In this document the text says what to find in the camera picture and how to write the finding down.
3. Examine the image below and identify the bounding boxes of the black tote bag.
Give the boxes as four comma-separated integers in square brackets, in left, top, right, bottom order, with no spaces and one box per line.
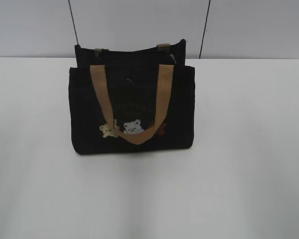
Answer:
[68,40,195,155]

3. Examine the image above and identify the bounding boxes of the tan front bag strap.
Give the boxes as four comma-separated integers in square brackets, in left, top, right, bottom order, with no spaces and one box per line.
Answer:
[89,64,174,145]

